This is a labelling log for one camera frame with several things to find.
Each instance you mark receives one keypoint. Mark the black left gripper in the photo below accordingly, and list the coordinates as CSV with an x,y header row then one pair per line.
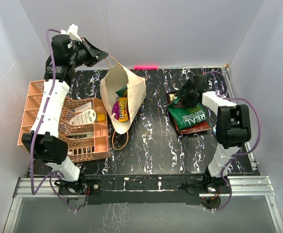
x,y
93,53

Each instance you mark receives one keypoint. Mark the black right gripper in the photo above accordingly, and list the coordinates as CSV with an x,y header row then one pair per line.
x,y
188,85

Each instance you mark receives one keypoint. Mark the green real cookies bag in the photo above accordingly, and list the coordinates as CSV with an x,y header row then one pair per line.
x,y
186,117

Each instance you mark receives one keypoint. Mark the brown paper bag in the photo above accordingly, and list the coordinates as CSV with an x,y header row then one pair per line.
x,y
116,78

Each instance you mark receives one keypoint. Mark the brown kettle chips bag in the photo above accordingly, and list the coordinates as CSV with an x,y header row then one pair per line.
x,y
173,99

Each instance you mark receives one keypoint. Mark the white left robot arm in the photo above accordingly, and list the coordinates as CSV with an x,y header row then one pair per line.
x,y
51,138

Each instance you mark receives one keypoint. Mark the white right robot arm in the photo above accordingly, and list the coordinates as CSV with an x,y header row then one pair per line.
x,y
232,129

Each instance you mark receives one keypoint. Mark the yellow m&m candy bag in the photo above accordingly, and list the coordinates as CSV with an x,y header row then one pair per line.
x,y
123,107

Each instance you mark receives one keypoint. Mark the green yellow snack packet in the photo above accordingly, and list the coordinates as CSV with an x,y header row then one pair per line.
x,y
122,93

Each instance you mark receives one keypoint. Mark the purple snack packet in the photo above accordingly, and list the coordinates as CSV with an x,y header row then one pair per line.
x,y
115,111

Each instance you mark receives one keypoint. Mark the white tube with label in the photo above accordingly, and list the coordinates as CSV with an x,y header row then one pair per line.
x,y
84,118

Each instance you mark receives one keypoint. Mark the yellow bottle cap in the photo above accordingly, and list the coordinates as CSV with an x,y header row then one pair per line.
x,y
100,118

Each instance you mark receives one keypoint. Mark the orange plastic organizer basket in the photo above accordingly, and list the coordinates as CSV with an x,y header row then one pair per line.
x,y
85,142

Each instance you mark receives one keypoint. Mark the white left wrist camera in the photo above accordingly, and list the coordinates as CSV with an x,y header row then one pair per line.
x,y
72,32

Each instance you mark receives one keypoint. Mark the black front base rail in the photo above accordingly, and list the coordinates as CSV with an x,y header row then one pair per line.
x,y
155,188

